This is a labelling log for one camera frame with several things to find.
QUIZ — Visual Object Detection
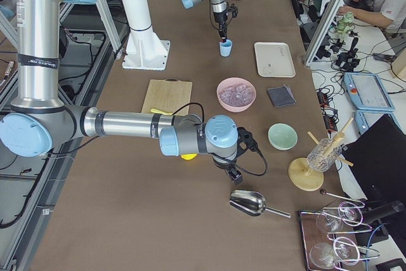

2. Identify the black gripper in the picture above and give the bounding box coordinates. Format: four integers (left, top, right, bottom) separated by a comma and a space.
211, 3, 239, 42
211, 127, 257, 185

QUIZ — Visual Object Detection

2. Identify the light blue cup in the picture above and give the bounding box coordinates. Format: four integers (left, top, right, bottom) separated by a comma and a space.
219, 39, 233, 57

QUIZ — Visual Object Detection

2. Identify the ice cubes pile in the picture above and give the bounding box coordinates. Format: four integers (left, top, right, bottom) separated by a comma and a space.
219, 83, 255, 107

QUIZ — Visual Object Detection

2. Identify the steel ice scoop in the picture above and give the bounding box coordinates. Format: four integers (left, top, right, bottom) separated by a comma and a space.
229, 190, 291, 218

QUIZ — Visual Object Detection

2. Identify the green bowl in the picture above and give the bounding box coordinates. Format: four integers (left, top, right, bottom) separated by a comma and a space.
268, 123, 298, 150

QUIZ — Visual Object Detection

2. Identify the pink bowl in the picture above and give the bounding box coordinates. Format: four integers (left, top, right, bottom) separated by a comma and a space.
216, 77, 256, 112

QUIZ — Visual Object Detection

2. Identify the grey folded cloth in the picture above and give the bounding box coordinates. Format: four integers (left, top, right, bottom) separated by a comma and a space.
266, 85, 296, 108

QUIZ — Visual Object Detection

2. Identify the yellow lemon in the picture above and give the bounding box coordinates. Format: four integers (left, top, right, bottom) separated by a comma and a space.
180, 154, 197, 161

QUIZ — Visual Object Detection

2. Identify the cream rabbit tray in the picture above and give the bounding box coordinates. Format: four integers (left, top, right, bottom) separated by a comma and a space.
254, 42, 296, 78

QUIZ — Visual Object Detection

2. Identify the clear glass on stand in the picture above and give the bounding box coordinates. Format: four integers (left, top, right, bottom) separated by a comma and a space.
307, 138, 342, 173

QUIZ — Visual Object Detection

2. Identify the wooden cutting board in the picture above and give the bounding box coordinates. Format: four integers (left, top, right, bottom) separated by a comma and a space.
141, 79, 192, 114

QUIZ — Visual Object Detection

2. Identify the yellow plastic knife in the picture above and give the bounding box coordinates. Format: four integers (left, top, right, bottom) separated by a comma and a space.
150, 108, 173, 116

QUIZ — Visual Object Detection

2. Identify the blue teach pendant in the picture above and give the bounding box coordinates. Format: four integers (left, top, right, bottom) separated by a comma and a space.
355, 110, 391, 135
343, 72, 395, 112

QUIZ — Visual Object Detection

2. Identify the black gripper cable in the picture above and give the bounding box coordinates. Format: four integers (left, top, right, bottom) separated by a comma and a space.
171, 102, 268, 177

